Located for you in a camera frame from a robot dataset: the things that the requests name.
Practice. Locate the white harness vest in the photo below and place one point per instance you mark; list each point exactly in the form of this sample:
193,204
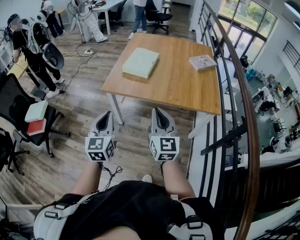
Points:
48,224

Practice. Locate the pale green box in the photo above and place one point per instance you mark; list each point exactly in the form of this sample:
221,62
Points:
36,111
140,62

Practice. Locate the yellow box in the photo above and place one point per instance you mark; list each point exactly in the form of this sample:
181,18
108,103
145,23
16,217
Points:
18,67

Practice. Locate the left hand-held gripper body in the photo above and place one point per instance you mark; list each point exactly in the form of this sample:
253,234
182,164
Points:
100,146

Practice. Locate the white power strip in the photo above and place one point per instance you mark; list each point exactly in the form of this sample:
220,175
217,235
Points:
89,51

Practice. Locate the grey black backpack rig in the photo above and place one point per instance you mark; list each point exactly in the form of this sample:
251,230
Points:
43,41

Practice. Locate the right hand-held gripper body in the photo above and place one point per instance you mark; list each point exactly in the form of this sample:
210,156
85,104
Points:
165,147

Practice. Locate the large black-framed window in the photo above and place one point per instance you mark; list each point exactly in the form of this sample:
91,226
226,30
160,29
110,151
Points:
247,19

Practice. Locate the person's black shirt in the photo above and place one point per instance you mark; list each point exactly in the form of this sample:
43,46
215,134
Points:
130,206

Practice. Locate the black mesh office chair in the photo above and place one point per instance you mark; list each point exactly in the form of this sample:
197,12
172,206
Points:
1,149
10,101

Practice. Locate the red book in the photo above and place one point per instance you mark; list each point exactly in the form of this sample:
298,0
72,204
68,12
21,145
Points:
36,127

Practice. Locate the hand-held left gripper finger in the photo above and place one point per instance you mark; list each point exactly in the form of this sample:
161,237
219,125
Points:
110,126
95,126

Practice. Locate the white illustrated book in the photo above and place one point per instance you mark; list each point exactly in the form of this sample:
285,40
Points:
202,62

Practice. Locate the person's right forearm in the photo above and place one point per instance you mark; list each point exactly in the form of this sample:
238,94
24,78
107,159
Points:
177,181

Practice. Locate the black pendant lamp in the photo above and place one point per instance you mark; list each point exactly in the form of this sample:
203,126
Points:
293,9
297,26

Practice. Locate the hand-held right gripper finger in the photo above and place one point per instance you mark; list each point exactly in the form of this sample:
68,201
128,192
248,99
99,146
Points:
155,126
170,129

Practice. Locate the person's white shoe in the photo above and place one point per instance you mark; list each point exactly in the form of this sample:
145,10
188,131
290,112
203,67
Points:
147,179

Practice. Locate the white desk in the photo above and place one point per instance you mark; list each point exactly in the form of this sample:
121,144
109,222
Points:
107,5

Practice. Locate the black railing with wooden handrail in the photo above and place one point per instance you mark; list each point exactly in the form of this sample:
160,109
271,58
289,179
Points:
251,124

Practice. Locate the white table leg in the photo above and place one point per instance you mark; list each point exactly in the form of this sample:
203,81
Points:
116,109
200,127

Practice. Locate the person's left forearm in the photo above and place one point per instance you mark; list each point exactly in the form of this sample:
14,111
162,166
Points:
86,179

